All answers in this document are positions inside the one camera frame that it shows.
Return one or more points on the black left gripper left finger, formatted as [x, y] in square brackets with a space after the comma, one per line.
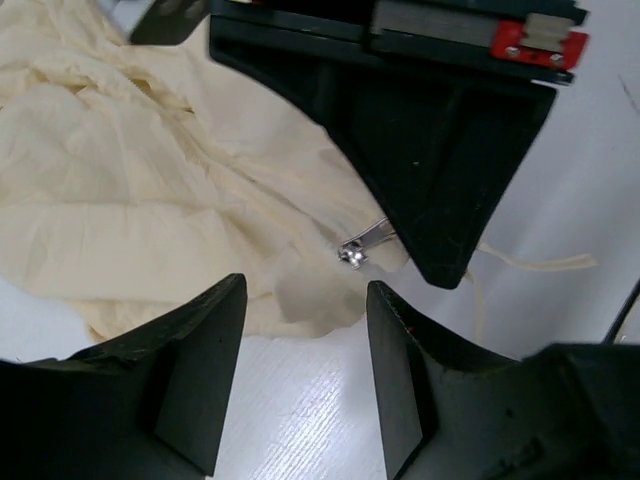
[148, 404]

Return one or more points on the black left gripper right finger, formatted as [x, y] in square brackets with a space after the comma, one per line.
[450, 409]

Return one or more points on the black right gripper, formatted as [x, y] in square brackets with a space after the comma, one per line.
[435, 145]

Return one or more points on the silver zipper slider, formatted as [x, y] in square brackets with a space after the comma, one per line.
[354, 250]

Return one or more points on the cream fabric jacket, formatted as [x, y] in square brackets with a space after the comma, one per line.
[135, 176]

